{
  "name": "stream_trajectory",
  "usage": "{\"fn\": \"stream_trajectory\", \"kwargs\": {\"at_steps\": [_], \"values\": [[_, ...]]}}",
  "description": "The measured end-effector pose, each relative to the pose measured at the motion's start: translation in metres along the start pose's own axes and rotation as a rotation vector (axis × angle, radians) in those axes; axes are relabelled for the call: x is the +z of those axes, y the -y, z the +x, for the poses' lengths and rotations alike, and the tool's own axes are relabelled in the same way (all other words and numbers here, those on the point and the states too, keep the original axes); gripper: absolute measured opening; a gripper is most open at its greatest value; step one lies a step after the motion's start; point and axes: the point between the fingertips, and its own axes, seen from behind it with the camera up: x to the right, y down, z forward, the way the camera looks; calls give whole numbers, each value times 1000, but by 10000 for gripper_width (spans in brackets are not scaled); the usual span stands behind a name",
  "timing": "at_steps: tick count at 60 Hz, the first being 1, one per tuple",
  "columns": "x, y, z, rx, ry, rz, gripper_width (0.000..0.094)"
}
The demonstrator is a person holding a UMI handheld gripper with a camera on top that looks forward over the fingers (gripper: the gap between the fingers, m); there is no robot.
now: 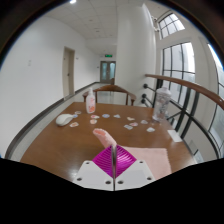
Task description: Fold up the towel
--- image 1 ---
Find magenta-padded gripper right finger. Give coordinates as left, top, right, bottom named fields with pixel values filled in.
left=114, top=144, right=156, bottom=192

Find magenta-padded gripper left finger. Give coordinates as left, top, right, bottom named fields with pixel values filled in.
left=72, top=146, right=116, bottom=192

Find pink towel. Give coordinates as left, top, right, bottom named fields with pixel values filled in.
left=92, top=128, right=173, bottom=181

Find white paper card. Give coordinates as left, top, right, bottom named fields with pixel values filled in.
left=166, top=128, right=184, bottom=144

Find white computer mouse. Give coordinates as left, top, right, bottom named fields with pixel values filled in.
left=55, top=113, right=75, bottom=127

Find white spray bottle, orange label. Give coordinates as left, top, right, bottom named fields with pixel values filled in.
left=85, top=87, right=97, bottom=115

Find clear plastic jar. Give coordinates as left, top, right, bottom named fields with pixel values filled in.
left=152, top=86, right=172, bottom=123

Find wooden chair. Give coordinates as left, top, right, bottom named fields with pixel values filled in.
left=82, top=84, right=138, bottom=107

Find glazed double door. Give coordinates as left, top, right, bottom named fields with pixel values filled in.
left=99, top=60, right=117, bottom=84

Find wooden-topped black railing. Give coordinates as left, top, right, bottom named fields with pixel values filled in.
left=141, top=73, right=224, bottom=161

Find beige side door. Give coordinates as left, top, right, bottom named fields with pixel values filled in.
left=62, top=46, right=76, bottom=99

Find wide curved window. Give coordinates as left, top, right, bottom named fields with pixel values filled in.
left=207, top=43, right=224, bottom=158

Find tall dark-framed window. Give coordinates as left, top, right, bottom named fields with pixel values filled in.
left=161, top=41, right=197, bottom=108

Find small arched upper window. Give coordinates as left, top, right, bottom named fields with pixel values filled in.
left=157, top=12, right=186, bottom=40

